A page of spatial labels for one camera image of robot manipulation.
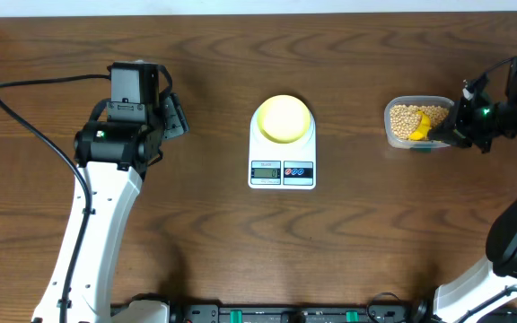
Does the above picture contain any yellow plastic measuring scoop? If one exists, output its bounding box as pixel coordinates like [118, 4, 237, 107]
[408, 111, 431, 141]

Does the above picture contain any yellow plastic bowl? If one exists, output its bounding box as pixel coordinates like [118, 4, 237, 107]
[256, 95, 312, 144]

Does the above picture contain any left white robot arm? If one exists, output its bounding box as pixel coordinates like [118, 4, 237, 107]
[31, 61, 188, 323]

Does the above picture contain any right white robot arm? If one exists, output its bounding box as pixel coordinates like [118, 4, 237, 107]
[413, 56, 517, 322]

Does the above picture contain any white digital kitchen scale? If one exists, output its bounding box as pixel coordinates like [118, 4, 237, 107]
[248, 109, 317, 190]

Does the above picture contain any clear plastic container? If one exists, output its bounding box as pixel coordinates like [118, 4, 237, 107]
[384, 95, 454, 150]

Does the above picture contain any pile of soybeans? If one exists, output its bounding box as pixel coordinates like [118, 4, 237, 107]
[389, 104, 449, 141]

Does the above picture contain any right black cable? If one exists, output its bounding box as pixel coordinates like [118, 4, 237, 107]
[462, 56, 517, 100]

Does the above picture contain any black cable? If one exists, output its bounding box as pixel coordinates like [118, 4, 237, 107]
[0, 74, 111, 323]
[462, 56, 517, 100]

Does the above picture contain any left black cable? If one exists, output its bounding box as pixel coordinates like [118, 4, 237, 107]
[0, 74, 111, 323]

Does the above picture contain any black mounting rail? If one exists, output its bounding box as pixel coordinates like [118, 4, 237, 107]
[110, 303, 517, 323]

